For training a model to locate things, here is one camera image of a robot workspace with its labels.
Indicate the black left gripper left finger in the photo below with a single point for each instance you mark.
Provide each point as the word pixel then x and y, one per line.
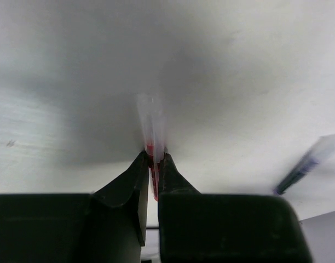
pixel 108 225

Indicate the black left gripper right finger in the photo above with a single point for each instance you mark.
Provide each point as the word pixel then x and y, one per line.
pixel 200 227

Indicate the red gel pen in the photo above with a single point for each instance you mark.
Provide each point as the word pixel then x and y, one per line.
pixel 151 114

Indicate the purple gel pen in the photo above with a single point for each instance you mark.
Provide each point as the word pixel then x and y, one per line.
pixel 319 152

